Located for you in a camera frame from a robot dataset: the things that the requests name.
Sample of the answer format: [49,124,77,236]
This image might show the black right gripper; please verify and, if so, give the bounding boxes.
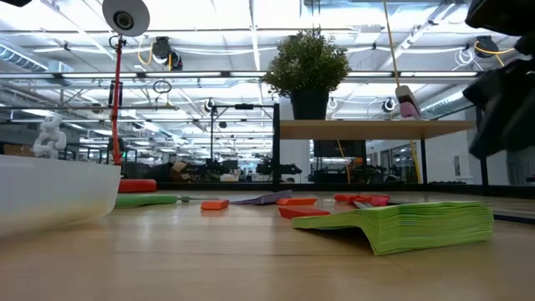
[461,56,535,160]

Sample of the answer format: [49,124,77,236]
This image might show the green sticky note pad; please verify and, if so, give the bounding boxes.
[292,201,495,257]

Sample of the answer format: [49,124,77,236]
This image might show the red handled scissors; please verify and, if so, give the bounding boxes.
[333,192,391,210]

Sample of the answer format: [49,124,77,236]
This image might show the red eraser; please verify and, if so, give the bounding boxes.
[278,205,332,220]

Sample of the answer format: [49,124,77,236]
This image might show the orange eraser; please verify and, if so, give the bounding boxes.
[200,199,231,212]
[276,196,318,207]

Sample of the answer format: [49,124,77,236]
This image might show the pale blue sticky note pad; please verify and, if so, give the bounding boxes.
[229,189,293,206]

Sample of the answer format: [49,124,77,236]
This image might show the green marker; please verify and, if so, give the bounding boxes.
[114,194,191,209]

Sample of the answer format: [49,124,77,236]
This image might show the clear plastic box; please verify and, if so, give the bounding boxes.
[0,154,123,240]

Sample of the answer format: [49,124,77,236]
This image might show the wooden shelf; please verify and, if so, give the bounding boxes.
[279,120,476,140]

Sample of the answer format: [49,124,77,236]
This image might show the black monitor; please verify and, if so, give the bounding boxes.
[313,139,368,159]

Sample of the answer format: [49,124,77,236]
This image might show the green potted plant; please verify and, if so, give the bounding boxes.
[261,28,352,121]

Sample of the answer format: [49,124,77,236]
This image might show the cardboard box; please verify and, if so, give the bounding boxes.
[169,161,190,182]
[2,144,35,158]

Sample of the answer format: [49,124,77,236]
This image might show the red desk lamp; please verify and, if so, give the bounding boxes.
[101,0,158,194]

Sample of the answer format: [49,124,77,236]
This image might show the white robot figure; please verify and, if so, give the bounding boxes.
[32,115,68,160]

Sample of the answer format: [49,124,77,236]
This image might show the ceiling cable reel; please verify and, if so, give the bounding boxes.
[150,36,184,72]
[473,34,502,59]

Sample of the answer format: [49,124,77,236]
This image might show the yellow hanging cable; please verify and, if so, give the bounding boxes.
[382,0,423,185]

